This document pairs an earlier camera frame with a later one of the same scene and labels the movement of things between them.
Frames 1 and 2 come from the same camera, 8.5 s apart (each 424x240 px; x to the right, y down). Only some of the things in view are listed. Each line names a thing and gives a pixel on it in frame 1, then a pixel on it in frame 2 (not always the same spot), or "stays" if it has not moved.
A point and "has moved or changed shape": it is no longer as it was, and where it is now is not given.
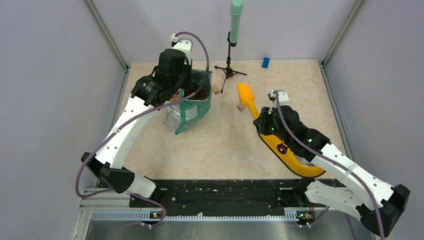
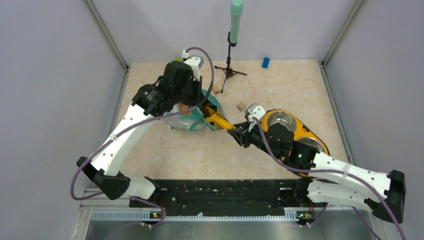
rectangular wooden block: (215, 88) stays
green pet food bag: (183, 114) has moved or changed shape
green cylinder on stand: (236, 9) stays
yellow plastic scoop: (246, 96) → (219, 120)
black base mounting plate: (225, 198) stays
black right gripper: (261, 122) → (243, 133)
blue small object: (265, 62) stays
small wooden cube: (241, 107) stays
